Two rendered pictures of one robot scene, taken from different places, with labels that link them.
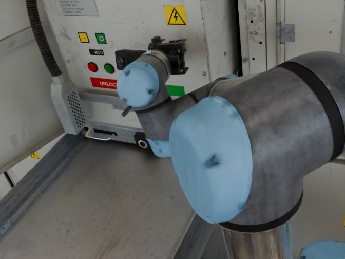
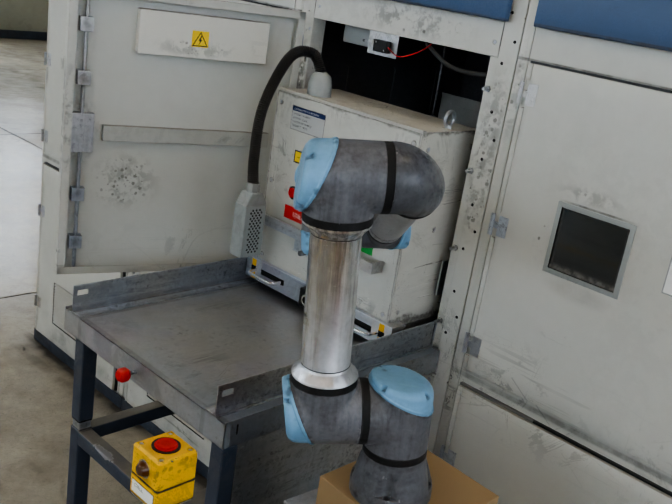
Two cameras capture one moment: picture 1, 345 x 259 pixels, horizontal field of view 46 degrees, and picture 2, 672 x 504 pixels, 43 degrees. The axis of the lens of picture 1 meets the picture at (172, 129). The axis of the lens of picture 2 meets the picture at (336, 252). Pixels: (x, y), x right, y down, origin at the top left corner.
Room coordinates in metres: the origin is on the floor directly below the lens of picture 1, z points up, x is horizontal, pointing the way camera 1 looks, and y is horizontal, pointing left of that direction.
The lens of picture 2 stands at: (-0.97, -0.31, 1.71)
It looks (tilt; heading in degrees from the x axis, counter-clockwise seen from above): 18 degrees down; 10
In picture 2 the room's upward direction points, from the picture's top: 9 degrees clockwise
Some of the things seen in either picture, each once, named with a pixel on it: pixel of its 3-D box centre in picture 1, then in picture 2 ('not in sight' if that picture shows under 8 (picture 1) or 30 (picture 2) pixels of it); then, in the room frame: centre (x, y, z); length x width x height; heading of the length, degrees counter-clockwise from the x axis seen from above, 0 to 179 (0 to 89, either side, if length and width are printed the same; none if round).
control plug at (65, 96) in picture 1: (69, 104); (249, 223); (1.09, 0.30, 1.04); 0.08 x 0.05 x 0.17; 148
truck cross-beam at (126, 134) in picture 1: (150, 134); (319, 297); (1.05, 0.07, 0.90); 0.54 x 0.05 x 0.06; 58
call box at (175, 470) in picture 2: not in sight; (163, 470); (0.23, 0.14, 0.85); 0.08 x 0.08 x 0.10; 58
